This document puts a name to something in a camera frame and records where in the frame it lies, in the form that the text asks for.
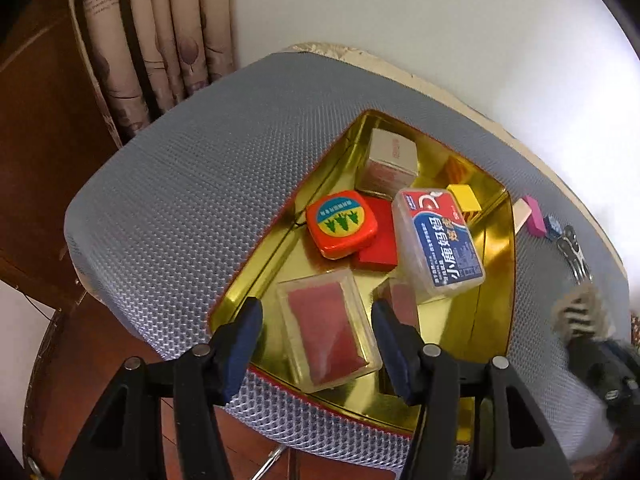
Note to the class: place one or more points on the yellow block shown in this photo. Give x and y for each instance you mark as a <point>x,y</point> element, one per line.
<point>464,197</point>

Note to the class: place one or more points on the beige leaf print curtain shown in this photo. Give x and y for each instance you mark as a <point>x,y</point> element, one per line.
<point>165,25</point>

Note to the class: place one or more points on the pink block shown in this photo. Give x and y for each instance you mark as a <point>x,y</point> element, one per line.
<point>534,217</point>

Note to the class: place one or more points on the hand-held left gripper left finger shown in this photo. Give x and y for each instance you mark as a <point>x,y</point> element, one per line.
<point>242,350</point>

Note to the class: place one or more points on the small dark red box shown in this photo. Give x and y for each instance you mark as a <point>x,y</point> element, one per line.
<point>402,300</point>

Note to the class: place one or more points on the orange tape measure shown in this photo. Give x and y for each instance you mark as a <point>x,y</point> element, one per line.
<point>340,222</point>

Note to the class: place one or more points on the red tin box gold inside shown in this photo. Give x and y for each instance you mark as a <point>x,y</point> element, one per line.
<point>450,340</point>

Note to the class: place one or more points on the chrome chair leg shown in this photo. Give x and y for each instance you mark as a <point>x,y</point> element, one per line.
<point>272,462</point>

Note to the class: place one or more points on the clear floss pick box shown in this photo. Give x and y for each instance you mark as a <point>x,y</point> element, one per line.
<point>437,245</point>

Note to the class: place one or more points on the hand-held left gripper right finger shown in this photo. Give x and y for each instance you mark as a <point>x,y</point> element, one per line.
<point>395,355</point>

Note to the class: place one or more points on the red block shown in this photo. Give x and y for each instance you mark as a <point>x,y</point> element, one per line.
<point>379,255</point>

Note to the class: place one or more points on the clear box with red pad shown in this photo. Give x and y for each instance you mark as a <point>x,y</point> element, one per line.
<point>325,330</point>

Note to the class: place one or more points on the small blue clip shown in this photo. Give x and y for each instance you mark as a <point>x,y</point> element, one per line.
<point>553,225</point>

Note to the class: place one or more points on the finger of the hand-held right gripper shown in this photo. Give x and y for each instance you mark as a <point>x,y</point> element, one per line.
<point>587,355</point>

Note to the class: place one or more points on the gold square cardboard box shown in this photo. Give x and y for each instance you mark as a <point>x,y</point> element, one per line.
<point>390,157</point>

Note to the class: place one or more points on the cream block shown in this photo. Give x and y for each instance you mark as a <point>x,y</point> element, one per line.
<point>520,212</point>

